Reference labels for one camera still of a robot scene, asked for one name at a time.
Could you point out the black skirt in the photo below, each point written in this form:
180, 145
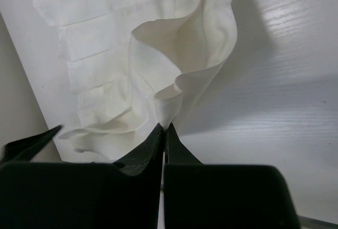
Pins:
26, 149

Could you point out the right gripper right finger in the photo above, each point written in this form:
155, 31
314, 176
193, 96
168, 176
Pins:
198, 195

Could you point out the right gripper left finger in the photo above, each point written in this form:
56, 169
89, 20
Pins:
122, 194

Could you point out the white skirt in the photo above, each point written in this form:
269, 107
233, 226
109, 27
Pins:
135, 64

